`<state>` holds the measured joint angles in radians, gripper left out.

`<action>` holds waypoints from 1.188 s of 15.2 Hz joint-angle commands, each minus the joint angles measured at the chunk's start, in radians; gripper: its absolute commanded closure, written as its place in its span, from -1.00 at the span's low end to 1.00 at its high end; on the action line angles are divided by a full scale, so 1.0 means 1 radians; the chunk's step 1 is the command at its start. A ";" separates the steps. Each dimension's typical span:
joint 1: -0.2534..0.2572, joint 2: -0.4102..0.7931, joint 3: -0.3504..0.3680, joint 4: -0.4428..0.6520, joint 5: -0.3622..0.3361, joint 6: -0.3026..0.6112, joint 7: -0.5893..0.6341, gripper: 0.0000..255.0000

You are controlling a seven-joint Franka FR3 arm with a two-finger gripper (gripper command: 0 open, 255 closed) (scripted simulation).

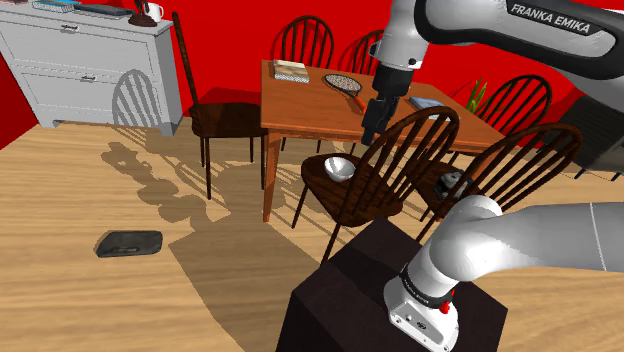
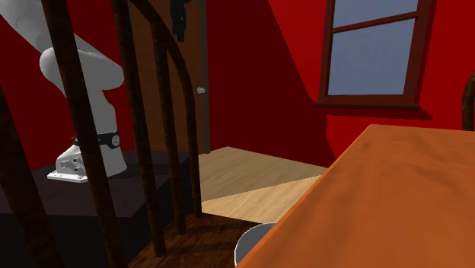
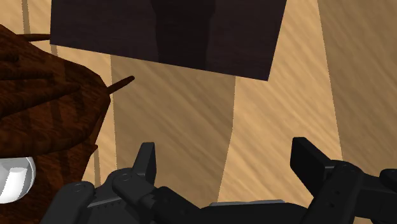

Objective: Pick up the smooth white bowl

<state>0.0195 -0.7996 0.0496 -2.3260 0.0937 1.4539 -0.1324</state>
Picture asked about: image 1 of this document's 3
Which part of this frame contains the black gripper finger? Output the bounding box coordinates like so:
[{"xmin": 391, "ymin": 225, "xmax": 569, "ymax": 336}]
[
  {"xmin": 361, "ymin": 98, "xmax": 388, "ymax": 147},
  {"xmin": 384, "ymin": 97, "xmax": 400, "ymax": 133}
]

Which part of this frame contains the thin grey-blue book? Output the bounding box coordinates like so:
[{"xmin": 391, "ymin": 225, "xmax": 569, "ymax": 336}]
[{"xmin": 407, "ymin": 95, "xmax": 446, "ymax": 111}]

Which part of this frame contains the dark wooden spindle-back chair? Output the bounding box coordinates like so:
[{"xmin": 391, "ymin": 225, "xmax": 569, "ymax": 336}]
[
  {"xmin": 290, "ymin": 105, "xmax": 461, "ymax": 265},
  {"xmin": 170, "ymin": 11, "xmax": 269, "ymax": 201},
  {"xmin": 350, "ymin": 29, "xmax": 387, "ymax": 77},
  {"xmin": 415, "ymin": 122, "xmax": 584, "ymax": 245},
  {"xmin": 474, "ymin": 73, "xmax": 554, "ymax": 138},
  {"xmin": 279, "ymin": 14, "xmax": 336, "ymax": 70}
]

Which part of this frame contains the white bowl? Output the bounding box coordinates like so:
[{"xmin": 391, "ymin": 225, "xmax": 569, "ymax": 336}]
[{"xmin": 323, "ymin": 154, "xmax": 358, "ymax": 184}]

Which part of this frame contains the brown wooden dining table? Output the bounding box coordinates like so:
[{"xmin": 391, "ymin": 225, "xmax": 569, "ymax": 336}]
[{"xmin": 260, "ymin": 58, "xmax": 509, "ymax": 224}]

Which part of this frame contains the green leafy plant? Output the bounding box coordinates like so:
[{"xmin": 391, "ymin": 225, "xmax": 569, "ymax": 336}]
[{"xmin": 464, "ymin": 77, "xmax": 489, "ymax": 115}]

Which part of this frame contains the grey and black small object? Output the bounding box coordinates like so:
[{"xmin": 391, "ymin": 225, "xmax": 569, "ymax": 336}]
[{"xmin": 435, "ymin": 167, "xmax": 470, "ymax": 202}]

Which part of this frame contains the dark robot stand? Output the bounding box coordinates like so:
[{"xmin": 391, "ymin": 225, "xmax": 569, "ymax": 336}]
[{"xmin": 275, "ymin": 216, "xmax": 509, "ymax": 352}]

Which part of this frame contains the dark grey upholstered seat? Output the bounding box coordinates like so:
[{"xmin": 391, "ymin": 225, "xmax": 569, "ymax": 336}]
[{"xmin": 554, "ymin": 94, "xmax": 624, "ymax": 183}]

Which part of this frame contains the white chest of drawers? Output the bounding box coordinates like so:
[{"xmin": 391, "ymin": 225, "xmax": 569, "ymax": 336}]
[{"xmin": 0, "ymin": 0, "xmax": 183, "ymax": 137}]

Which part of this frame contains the racket with orange handle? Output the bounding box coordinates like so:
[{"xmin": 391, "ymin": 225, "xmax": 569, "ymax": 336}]
[{"xmin": 323, "ymin": 72, "xmax": 368, "ymax": 116}]

